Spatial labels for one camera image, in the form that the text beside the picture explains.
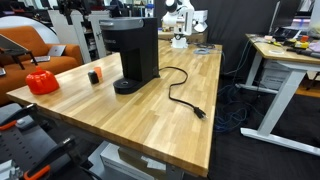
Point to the black orange clamp near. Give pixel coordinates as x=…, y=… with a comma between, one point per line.
x=60, y=163

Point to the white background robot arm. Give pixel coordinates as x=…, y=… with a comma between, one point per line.
x=181, y=15

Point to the silver laptop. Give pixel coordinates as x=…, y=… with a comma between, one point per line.
x=54, y=51

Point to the white-legged side desk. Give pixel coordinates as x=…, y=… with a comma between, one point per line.
x=298, y=66

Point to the orange teapot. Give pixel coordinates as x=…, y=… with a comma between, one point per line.
x=41, y=82

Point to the peach cup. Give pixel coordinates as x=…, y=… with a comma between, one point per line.
x=98, y=72

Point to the black cup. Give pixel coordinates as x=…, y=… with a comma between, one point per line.
x=93, y=77

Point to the white cabinet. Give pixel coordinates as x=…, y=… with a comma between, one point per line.
x=84, y=31

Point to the black orange clamp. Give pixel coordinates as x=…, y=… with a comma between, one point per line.
x=12, y=119
x=60, y=163

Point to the black coffee machine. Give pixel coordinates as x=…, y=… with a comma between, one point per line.
x=136, y=39

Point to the black orange clamp far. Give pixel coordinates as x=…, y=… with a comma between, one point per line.
x=12, y=119

